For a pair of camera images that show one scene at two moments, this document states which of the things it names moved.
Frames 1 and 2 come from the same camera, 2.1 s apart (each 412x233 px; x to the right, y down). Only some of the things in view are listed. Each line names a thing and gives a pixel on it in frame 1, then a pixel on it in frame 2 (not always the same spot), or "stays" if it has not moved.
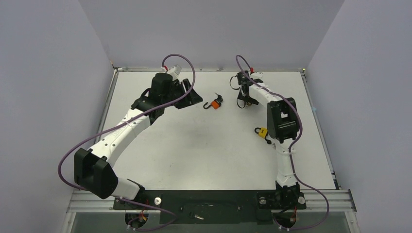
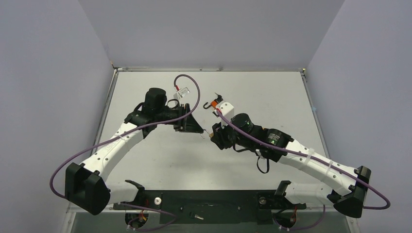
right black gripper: x=243 y=91 → x=219 y=134
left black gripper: x=192 y=98 → x=188 y=124
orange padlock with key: x=215 y=104 stays
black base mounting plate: x=214 y=207 stays
